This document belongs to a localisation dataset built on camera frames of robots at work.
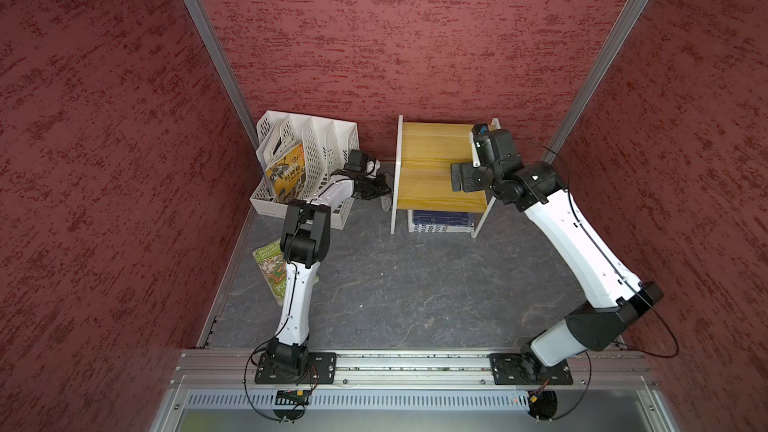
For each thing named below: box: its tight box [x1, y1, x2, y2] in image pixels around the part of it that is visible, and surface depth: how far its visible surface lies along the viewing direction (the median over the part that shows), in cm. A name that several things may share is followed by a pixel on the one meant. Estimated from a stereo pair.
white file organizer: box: [249, 110, 360, 230], surface depth 100 cm
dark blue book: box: [413, 210, 473, 226], surface depth 99 cm
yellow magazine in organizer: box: [265, 143, 306, 202], surface depth 99 cm
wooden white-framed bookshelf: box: [390, 114, 501, 238], surface depth 83 cm
